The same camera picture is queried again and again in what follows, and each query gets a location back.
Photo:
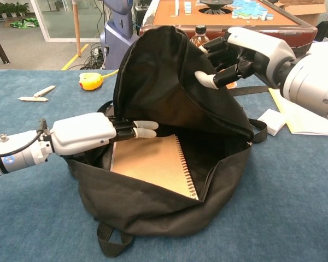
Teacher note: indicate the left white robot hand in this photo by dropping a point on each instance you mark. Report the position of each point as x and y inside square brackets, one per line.
[82, 131]

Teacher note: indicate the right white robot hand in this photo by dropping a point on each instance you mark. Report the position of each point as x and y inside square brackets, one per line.
[262, 43]

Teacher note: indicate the spiral notebook with kraft cover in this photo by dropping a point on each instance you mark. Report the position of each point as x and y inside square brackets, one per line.
[147, 161]

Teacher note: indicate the black fabric backpack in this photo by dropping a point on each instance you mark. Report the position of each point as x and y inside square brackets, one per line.
[153, 82]

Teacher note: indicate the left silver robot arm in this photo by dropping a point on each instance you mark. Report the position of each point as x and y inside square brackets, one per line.
[16, 155]

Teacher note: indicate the purple blue robot base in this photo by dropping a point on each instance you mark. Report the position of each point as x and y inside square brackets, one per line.
[117, 41]

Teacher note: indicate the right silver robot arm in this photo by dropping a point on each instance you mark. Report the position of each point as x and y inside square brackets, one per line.
[314, 84]

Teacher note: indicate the white plastic bag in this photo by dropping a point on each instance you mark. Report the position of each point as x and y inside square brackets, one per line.
[325, 47]

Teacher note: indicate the blue mahjong tile pile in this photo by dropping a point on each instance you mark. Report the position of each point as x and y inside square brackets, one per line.
[248, 11]

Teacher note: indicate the yellow tape measure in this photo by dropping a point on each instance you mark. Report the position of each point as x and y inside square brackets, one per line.
[90, 82]

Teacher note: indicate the cardboard box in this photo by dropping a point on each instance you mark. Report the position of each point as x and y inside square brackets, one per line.
[303, 11]

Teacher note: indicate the black mahjong table hub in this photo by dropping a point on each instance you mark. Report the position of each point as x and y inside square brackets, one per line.
[216, 6]

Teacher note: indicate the brown tea bottle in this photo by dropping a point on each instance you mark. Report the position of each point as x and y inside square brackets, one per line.
[198, 38]

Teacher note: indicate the small white box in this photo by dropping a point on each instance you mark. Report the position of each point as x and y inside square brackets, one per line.
[272, 120]

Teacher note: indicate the blue mahjong tile stack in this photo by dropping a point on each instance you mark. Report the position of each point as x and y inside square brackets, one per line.
[187, 7]

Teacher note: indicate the brown mahjong table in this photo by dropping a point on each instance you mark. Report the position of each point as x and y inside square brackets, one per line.
[180, 19]

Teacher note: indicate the pale yellow paper booklet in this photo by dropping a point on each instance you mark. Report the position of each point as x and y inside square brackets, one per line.
[303, 122]

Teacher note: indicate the white mahjong tile row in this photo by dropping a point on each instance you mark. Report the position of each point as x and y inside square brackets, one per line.
[176, 6]

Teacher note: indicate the blue table cloth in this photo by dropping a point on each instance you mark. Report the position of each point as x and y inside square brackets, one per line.
[30, 213]

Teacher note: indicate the wooden pole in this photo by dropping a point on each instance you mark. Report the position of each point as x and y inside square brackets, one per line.
[76, 27]

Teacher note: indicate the green cloth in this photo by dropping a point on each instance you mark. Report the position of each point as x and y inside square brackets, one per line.
[24, 23]

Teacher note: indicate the potted green plants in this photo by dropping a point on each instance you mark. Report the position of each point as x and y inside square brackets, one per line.
[8, 9]

